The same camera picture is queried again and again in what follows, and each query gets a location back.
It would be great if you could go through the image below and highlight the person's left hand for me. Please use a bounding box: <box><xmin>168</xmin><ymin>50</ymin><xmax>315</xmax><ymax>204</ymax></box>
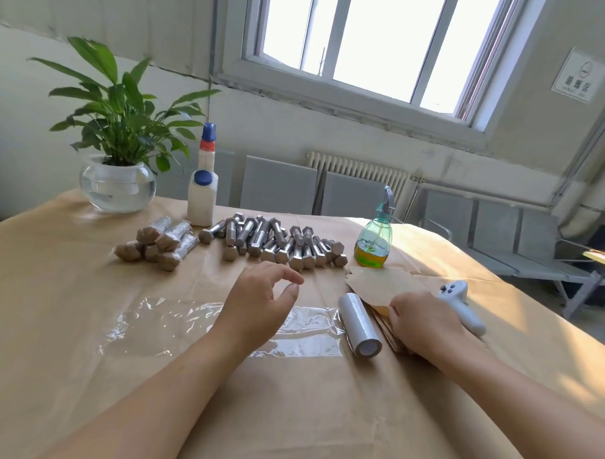
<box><xmin>212</xmin><ymin>262</ymin><xmax>306</xmax><ymax>356</ymax></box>

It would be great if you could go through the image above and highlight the person's right hand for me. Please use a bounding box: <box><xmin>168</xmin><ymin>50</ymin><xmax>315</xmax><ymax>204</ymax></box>
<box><xmin>388</xmin><ymin>288</ymin><xmax>471</xmax><ymax>367</ymax></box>

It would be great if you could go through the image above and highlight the steel hex bolt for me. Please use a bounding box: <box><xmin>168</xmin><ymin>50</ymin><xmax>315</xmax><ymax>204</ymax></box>
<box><xmin>345</xmin><ymin>267</ymin><xmax>446</xmax><ymax>310</ymax></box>

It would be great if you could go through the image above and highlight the pile of steel bolts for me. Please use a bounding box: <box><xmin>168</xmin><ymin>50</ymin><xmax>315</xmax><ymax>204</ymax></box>
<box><xmin>199</xmin><ymin>212</ymin><xmax>349</xmax><ymax>272</ymax></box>

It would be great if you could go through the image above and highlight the white cling film roll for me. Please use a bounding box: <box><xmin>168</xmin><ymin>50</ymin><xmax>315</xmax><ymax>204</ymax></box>
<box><xmin>338</xmin><ymin>292</ymin><xmax>384</xmax><ymax>359</ymax></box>

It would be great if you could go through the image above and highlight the clear cling film sheet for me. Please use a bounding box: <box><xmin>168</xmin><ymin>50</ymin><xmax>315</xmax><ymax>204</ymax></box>
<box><xmin>99</xmin><ymin>295</ymin><xmax>347</xmax><ymax>359</ymax></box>

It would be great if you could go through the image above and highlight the green spray bottle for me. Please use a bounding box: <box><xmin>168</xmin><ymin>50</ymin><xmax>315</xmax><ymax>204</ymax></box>
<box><xmin>354</xmin><ymin>185</ymin><xmax>398</xmax><ymax>270</ymax></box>

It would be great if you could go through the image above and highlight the person's right forearm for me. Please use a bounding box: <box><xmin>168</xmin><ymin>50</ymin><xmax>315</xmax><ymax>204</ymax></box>
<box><xmin>437</xmin><ymin>335</ymin><xmax>605</xmax><ymax>459</ymax></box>

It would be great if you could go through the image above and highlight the person's left forearm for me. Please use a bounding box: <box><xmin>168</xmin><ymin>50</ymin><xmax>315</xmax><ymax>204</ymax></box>
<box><xmin>42</xmin><ymin>331</ymin><xmax>251</xmax><ymax>459</ymax></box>

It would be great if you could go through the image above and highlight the white handheld controller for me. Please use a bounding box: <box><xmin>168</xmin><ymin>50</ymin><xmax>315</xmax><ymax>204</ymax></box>
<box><xmin>435</xmin><ymin>280</ymin><xmax>488</xmax><ymax>339</ymax></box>

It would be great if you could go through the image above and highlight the grey chair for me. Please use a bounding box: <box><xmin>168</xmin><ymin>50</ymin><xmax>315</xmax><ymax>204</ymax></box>
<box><xmin>420</xmin><ymin>189</ymin><xmax>474</xmax><ymax>247</ymax></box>
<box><xmin>239</xmin><ymin>155</ymin><xmax>320</xmax><ymax>216</ymax></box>
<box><xmin>320</xmin><ymin>172</ymin><xmax>389</xmax><ymax>219</ymax></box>
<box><xmin>156</xmin><ymin>146</ymin><xmax>236</xmax><ymax>202</ymax></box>
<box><xmin>470</xmin><ymin>199</ymin><xmax>521</xmax><ymax>276</ymax></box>
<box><xmin>515</xmin><ymin>208</ymin><xmax>605</xmax><ymax>318</ymax></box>

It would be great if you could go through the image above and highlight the white glue bottle blue cap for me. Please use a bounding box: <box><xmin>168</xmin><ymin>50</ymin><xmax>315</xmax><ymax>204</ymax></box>
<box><xmin>187</xmin><ymin>122</ymin><xmax>219</xmax><ymax>228</ymax></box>

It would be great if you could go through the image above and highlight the white radiator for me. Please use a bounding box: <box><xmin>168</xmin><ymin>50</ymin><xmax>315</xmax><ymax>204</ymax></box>
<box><xmin>307</xmin><ymin>151</ymin><xmax>410</xmax><ymax>217</ymax></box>

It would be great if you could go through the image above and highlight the round glass vase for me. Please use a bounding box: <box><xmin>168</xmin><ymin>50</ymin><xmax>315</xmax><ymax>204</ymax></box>
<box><xmin>79</xmin><ymin>157</ymin><xmax>157</xmax><ymax>214</ymax></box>

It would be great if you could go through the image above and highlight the large brown paper table cover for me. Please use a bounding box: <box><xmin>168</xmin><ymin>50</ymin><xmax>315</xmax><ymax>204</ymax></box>
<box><xmin>0</xmin><ymin>187</ymin><xmax>605</xmax><ymax>459</ymax></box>

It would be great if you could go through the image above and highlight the green leafy plant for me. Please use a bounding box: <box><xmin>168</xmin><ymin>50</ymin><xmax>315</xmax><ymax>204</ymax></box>
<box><xmin>28</xmin><ymin>36</ymin><xmax>223</xmax><ymax>176</ymax></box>

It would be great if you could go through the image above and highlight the white framed window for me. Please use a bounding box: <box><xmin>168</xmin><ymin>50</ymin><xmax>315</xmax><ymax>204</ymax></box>
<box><xmin>216</xmin><ymin>0</ymin><xmax>545</xmax><ymax>153</ymax></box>

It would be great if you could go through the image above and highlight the white vertical blind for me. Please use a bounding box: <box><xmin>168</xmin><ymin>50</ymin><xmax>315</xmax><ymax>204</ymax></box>
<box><xmin>0</xmin><ymin>0</ymin><xmax>223</xmax><ymax>77</ymax></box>

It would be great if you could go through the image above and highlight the white wall pipe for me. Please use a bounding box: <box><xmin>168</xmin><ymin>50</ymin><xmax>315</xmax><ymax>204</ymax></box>
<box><xmin>553</xmin><ymin>104</ymin><xmax>605</xmax><ymax>238</ymax></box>

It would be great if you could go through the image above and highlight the small square wall sign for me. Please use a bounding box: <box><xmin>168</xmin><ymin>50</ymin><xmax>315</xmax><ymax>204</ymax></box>
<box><xmin>551</xmin><ymin>47</ymin><xmax>605</xmax><ymax>105</ymax></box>

